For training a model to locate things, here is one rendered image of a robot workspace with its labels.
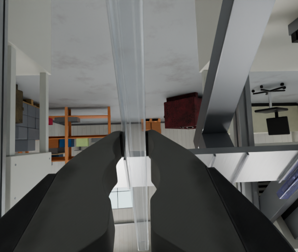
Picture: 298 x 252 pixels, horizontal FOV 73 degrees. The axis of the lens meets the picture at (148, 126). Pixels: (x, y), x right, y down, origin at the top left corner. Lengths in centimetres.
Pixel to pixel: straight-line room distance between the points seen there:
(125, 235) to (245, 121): 1020
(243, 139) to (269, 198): 16
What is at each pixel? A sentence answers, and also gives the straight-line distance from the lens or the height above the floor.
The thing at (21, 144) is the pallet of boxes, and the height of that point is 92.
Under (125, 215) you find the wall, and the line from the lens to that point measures 1035.
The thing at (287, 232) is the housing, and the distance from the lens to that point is 67.
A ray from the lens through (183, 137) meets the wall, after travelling 1021.
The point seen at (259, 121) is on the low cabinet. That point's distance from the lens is 648.
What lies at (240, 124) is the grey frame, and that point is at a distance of 64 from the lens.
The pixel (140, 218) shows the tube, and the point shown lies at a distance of 22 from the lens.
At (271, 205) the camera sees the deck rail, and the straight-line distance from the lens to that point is 64.
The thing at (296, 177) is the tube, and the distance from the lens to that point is 35.
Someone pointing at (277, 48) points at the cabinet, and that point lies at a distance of 100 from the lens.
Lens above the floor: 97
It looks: 4 degrees down
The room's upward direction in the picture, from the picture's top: 178 degrees clockwise
